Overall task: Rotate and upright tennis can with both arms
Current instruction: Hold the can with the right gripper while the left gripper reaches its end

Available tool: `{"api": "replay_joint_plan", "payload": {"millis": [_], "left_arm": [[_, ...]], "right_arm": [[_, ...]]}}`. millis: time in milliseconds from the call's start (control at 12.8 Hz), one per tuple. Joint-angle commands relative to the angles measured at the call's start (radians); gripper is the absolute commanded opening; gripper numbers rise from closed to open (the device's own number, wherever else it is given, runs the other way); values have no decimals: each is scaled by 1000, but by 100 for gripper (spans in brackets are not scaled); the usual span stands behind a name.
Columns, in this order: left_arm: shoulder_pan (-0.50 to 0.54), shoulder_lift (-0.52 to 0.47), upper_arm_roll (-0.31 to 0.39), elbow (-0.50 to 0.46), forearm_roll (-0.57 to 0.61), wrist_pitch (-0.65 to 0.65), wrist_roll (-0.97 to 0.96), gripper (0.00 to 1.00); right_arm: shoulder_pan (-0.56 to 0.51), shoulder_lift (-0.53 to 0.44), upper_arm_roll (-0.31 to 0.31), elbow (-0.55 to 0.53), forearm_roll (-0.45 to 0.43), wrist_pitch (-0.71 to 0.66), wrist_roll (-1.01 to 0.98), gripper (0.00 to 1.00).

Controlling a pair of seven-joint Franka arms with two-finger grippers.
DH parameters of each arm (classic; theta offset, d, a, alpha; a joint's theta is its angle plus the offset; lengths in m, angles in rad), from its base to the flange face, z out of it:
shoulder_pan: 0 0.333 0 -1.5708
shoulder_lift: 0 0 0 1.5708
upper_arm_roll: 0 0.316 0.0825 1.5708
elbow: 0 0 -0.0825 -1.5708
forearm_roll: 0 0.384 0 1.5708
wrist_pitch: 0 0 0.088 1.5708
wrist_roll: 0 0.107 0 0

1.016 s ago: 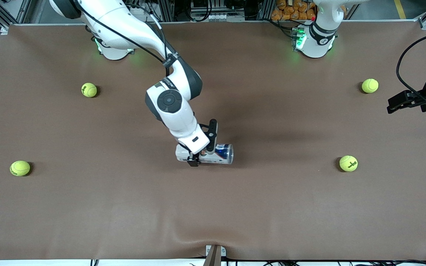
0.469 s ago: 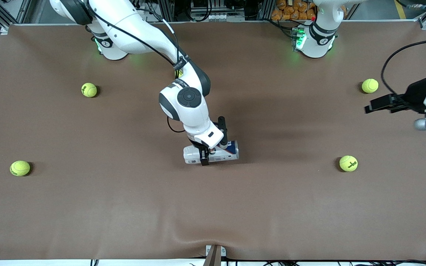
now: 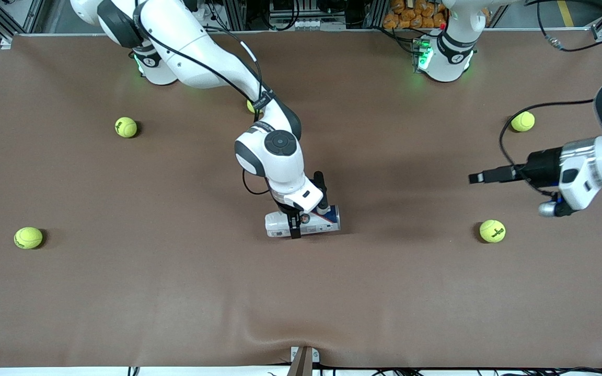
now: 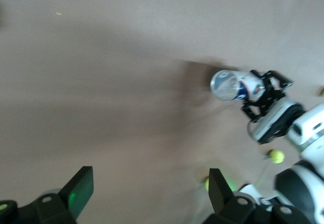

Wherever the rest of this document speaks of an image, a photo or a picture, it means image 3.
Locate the white power strip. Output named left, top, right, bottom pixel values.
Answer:
left=176, top=5, right=206, bottom=21

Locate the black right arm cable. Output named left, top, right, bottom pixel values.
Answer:
left=134, top=0, right=273, bottom=196

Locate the white and blue tennis can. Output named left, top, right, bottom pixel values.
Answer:
left=265, top=204, right=342, bottom=239

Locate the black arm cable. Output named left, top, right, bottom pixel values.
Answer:
left=499, top=0, right=602, bottom=199
left=134, top=0, right=273, bottom=196

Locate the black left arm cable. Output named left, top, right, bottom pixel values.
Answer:
left=499, top=0, right=602, bottom=199

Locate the white connector block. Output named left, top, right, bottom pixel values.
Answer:
left=290, top=18, right=329, bottom=30

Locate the orange packaged items pile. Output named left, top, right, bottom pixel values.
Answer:
left=383, top=0, right=447, bottom=30

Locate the grey table edge bracket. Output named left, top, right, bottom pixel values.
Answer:
left=288, top=346, right=321, bottom=376

